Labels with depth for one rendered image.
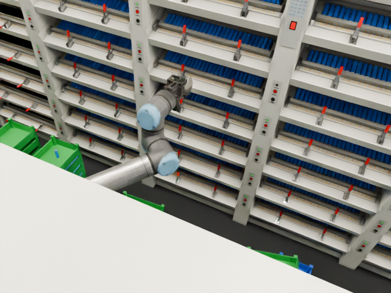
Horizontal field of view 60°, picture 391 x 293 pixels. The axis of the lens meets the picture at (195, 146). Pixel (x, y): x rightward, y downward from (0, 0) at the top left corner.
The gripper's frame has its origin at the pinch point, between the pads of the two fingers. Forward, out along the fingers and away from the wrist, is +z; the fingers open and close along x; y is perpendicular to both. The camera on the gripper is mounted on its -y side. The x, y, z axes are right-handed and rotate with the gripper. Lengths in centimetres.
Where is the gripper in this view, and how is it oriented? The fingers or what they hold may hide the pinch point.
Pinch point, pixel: (187, 82)
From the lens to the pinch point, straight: 156.9
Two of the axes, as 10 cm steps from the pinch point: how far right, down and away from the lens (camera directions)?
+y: 1.0, -7.5, -6.6
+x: -9.1, -3.4, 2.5
